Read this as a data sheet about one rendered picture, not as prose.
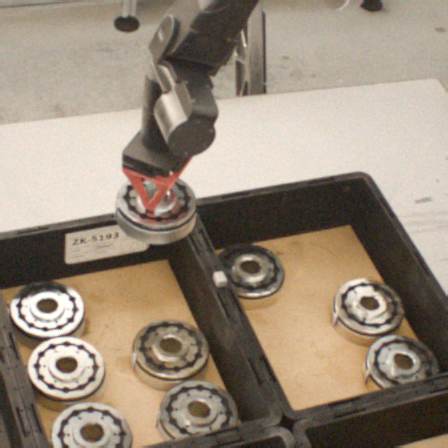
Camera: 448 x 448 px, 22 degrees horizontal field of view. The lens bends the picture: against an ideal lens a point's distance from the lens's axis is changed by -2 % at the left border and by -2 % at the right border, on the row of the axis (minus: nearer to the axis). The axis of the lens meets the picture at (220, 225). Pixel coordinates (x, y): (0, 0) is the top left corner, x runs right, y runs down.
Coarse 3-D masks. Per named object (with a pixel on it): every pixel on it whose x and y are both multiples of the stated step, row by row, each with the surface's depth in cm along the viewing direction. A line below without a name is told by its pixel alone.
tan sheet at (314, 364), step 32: (288, 256) 174; (320, 256) 175; (352, 256) 176; (288, 288) 169; (320, 288) 170; (256, 320) 164; (288, 320) 165; (320, 320) 166; (288, 352) 161; (320, 352) 161; (352, 352) 162; (288, 384) 157; (320, 384) 157; (352, 384) 158
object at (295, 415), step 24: (240, 192) 168; (264, 192) 169; (288, 192) 170; (408, 240) 165; (216, 264) 157; (432, 288) 159; (264, 360) 147; (408, 384) 146; (432, 384) 147; (288, 408) 141; (312, 408) 142; (336, 408) 142
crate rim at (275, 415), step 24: (96, 216) 161; (0, 240) 156; (192, 240) 161; (216, 288) 154; (0, 312) 147; (240, 336) 149; (24, 384) 139; (264, 384) 144; (216, 432) 138; (240, 432) 138
